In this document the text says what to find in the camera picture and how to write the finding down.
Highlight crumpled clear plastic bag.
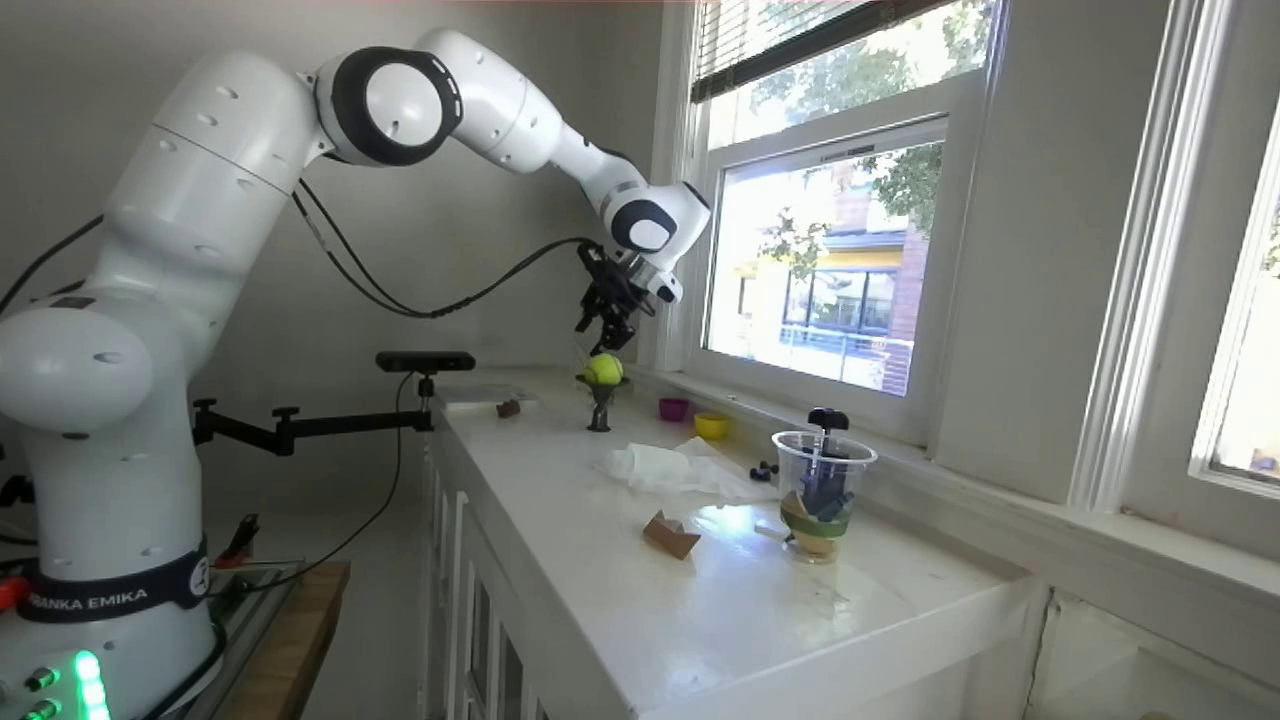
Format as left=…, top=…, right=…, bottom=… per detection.
left=607, top=436, right=778, bottom=505

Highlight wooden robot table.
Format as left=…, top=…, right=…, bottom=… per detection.
left=209, top=556, right=356, bottom=720

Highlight white counter cabinet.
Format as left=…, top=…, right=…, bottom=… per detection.
left=415, top=363, right=1050, bottom=720

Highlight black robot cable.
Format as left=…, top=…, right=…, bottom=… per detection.
left=289, top=176, right=601, bottom=323

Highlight black goblet stand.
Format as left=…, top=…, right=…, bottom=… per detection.
left=572, top=373, right=636, bottom=436

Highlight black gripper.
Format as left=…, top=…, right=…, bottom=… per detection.
left=572, top=234, right=663, bottom=361

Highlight green yellow toy in cup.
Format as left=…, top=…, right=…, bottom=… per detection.
left=776, top=487, right=855, bottom=559

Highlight white framed window with blinds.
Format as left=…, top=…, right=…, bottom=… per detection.
left=630, top=0, right=1024, bottom=463

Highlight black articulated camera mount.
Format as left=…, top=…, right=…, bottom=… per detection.
left=186, top=373, right=443, bottom=458

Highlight red black clamp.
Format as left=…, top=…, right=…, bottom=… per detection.
left=209, top=513, right=266, bottom=572

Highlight clear plastic cup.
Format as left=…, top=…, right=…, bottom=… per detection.
left=768, top=422, right=885, bottom=559

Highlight white slatted window blinds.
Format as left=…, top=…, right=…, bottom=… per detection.
left=689, top=0, right=1009, bottom=109

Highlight thin black camera cable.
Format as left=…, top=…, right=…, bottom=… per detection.
left=250, top=373, right=418, bottom=585

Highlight black stereo camera bar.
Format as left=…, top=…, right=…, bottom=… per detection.
left=372, top=346, right=478, bottom=378

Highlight white framed bare window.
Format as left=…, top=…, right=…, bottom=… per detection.
left=1059, top=0, right=1280, bottom=566

